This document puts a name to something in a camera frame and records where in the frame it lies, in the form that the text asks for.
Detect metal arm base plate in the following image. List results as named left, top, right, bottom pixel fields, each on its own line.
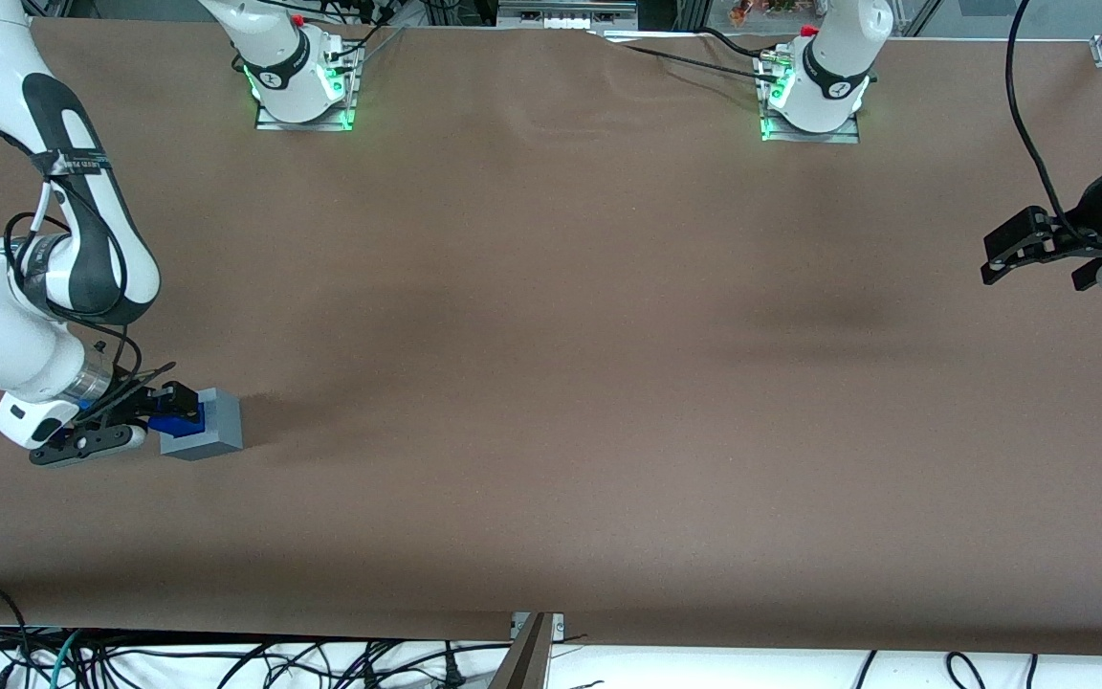
left=254, top=91, right=359, bottom=132
left=759, top=113, right=861, bottom=144

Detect small metal bracket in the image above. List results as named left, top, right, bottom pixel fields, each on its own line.
left=510, top=611, right=565, bottom=641

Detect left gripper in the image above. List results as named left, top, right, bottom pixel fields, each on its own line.
left=981, top=172, right=1102, bottom=287

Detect teal cable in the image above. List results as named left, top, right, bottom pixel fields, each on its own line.
left=42, top=629, right=85, bottom=689

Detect white power strip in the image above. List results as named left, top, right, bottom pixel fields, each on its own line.
left=498, top=0, right=640, bottom=31

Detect orange objects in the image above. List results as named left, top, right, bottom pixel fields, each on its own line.
left=728, top=0, right=803, bottom=26

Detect dark aluminium beam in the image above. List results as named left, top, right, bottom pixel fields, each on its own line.
left=488, top=612, right=553, bottom=689

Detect blue plastic part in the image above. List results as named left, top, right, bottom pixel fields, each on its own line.
left=149, top=402, right=207, bottom=439

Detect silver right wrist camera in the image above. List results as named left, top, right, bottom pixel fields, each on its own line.
left=29, top=424, right=148, bottom=468

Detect brown paper table cover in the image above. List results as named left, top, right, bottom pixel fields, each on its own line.
left=0, top=17, right=1102, bottom=658

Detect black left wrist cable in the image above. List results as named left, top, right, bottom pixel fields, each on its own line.
left=1004, top=0, right=1090, bottom=242

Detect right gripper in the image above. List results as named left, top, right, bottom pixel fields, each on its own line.
left=0, top=378, right=201, bottom=452

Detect gray square base block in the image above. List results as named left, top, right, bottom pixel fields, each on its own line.
left=161, top=388, right=244, bottom=461

